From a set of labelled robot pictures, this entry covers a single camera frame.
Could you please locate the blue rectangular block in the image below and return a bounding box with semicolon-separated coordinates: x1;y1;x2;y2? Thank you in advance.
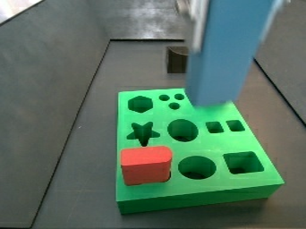
186;0;277;106

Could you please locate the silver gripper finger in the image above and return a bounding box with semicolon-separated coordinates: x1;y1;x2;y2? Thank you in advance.
260;0;286;42
187;0;210;53

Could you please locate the green shape sorter board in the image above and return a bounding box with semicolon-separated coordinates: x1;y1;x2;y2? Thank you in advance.
117;89;285;214

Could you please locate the red rounded block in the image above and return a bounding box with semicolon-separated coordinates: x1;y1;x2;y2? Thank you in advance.
119;146;173;185

